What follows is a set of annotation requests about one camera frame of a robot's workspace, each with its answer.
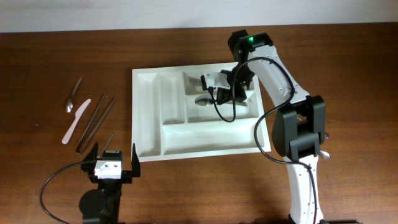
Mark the white plastic cutlery tray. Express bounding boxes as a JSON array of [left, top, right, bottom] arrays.
[[132, 62, 271, 162]]

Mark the small metal rod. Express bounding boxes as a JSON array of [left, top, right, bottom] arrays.
[[98, 133, 114, 157]]

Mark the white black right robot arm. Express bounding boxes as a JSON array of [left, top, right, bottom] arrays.
[[214, 30, 326, 223]]

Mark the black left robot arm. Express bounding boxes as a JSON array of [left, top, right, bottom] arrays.
[[79, 143, 141, 223]]

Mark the black right camera cable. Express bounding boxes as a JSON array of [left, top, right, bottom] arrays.
[[207, 57, 318, 224]]

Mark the large metal spoon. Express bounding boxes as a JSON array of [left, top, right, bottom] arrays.
[[319, 151, 330, 160], [195, 97, 248, 107]]

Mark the black left camera cable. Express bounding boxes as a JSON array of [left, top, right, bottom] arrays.
[[39, 160, 94, 224]]

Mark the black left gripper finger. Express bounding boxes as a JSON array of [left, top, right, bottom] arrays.
[[84, 142, 98, 161], [131, 143, 141, 177]]

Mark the black camera cable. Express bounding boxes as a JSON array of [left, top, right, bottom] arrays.
[[39, 160, 94, 224], [207, 57, 318, 224]]

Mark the small metal teaspoon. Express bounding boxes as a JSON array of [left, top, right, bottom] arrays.
[[64, 78, 82, 113]]

